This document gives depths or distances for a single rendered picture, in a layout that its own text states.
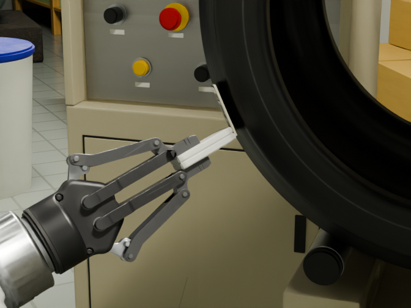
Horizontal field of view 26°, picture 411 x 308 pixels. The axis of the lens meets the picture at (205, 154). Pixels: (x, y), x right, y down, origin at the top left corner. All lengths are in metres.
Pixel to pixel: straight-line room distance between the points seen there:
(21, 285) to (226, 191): 0.85
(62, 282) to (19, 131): 1.02
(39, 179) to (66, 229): 3.36
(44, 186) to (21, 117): 0.37
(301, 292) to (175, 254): 0.75
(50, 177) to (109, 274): 2.45
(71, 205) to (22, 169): 3.13
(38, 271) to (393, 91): 3.96
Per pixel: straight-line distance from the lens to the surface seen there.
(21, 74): 3.91
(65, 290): 3.08
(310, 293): 1.03
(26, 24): 7.16
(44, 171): 4.35
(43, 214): 0.89
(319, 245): 1.01
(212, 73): 0.99
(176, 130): 1.68
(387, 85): 4.80
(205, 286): 1.76
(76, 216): 0.91
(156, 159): 0.93
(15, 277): 0.87
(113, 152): 0.92
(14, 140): 3.95
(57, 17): 8.44
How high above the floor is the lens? 1.31
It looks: 17 degrees down
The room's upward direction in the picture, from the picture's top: straight up
